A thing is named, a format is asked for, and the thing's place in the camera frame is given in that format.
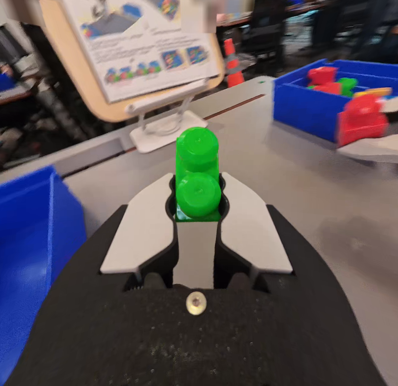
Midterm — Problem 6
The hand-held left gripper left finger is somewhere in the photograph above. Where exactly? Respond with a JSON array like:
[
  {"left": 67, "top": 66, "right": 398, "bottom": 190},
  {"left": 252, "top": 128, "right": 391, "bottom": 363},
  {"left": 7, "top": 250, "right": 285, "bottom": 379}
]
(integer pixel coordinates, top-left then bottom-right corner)
[{"left": 101, "top": 173, "right": 180, "bottom": 274}]

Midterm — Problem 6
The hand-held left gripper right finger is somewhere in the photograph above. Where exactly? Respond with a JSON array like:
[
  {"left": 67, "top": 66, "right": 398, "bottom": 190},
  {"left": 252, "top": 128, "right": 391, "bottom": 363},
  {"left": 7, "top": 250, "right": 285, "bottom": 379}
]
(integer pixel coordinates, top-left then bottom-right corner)
[{"left": 215, "top": 173, "right": 293, "bottom": 274}]

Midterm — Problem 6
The red toy block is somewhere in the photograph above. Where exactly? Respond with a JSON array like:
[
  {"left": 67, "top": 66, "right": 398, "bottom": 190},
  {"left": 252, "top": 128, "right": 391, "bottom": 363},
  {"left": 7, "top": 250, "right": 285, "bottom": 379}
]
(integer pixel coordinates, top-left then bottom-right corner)
[{"left": 338, "top": 94, "right": 390, "bottom": 147}]

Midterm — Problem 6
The blue plastic bin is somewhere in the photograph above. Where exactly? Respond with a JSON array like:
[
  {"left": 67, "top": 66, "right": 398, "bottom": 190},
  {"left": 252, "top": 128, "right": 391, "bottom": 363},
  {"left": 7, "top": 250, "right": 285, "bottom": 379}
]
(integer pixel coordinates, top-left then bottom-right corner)
[
  {"left": 0, "top": 165, "right": 87, "bottom": 368},
  {"left": 273, "top": 58, "right": 398, "bottom": 144}
]

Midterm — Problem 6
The green double toy block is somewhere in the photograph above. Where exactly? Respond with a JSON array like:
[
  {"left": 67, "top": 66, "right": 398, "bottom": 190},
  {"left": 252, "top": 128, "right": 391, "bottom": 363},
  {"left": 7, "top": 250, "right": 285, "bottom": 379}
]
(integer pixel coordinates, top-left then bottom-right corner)
[{"left": 174, "top": 127, "right": 222, "bottom": 222}]

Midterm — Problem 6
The pile of colourful toy blocks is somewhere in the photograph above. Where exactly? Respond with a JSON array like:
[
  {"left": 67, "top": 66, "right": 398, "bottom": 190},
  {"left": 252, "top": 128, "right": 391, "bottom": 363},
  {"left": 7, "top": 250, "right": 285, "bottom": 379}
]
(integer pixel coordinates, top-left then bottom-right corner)
[{"left": 307, "top": 66, "right": 393, "bottom": 100}]

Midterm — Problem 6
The white document stand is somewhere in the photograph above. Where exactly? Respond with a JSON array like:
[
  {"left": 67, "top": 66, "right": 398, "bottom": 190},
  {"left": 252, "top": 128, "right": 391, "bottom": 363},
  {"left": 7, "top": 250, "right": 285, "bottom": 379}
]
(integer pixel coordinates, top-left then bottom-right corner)
[{"left": 125, "top": 78, "right": 209, "bottom": 153}]

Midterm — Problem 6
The black office chair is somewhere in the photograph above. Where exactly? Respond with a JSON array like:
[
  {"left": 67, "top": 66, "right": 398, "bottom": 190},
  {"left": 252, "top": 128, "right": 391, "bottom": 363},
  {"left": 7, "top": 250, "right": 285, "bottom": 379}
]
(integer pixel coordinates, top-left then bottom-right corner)
[{"left": 246, "top": 0, "right": 290, "bottom": 75}]

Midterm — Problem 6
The orange traffic cone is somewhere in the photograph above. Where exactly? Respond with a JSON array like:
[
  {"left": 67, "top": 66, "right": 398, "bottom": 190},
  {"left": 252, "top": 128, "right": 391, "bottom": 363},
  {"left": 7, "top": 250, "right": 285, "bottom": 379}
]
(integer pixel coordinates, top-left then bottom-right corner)
[{"left": 223, "top": 38, "right": 245, "bottom": 88}]

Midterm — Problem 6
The wooden clipboard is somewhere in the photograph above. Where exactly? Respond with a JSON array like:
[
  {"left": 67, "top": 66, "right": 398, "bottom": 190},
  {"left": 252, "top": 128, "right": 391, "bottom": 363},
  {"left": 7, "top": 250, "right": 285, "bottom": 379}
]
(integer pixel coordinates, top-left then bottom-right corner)
[{"left": 39, "top": 0, "right": 224, "bottom": 122}]

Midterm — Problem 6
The printed instruction sheet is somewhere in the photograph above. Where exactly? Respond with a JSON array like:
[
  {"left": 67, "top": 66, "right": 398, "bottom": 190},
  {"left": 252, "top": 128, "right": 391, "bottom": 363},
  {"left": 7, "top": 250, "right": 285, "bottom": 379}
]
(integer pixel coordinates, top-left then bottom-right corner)
[{"left": 62, "top": 0, "right": 221, "bottom": 103}]

